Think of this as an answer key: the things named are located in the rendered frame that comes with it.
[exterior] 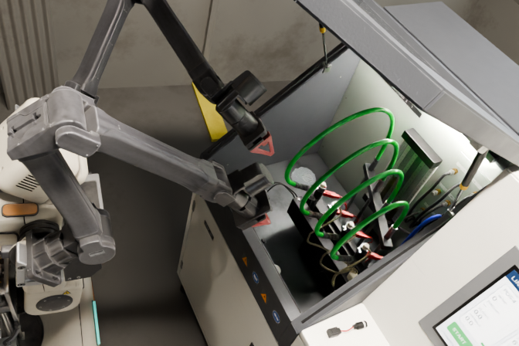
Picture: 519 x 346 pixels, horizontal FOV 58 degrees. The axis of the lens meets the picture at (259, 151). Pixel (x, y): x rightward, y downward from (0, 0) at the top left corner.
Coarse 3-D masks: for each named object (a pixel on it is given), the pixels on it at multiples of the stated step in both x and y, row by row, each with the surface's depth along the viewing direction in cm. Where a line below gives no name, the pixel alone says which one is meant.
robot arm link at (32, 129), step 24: (48, 96) 77; (72, 96) 77; (24, 120) 76; (48, 120) 75; (72, 120) 74; (24, 144) 74; (48, 144) 76; (48, 168) 82; (48, 192) 86; (72, 192) 89; (72, 216) 94; (96, 216) 99; (96, 240) 99; (96, 264) 106
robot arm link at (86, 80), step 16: (112, 0) 131; (128, 0) 133; (112, 16) 130; (96, 32) 131; (112, 32) 131; (96, 48) 129; (112, 48) 132; (80, 64) 129; (96, 64) 128; (80, 80) 127; (96, 80) 130; (96, 96) 133
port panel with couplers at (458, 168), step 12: (456, 168) 138; (468, 168) 135; (444, 180) 143; (456, 180) 139; (480, 180) 132; (432, 192) 144; (444, 192) 144; (456, 192) 140; (468, 192) 137; (420, 204) 154; (444, 204) 142
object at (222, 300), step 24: (192, 216) 191; (192, 240) 198; (216, 240) 172; (192, 264) 205; (216, 264) 178; (192, 288) 213; (216, 288) 184; (240, 288) 162; (216, 312) 190; (240, 312) 167; (216, 336) 197; (240, 336) 172; (264, 336) 152
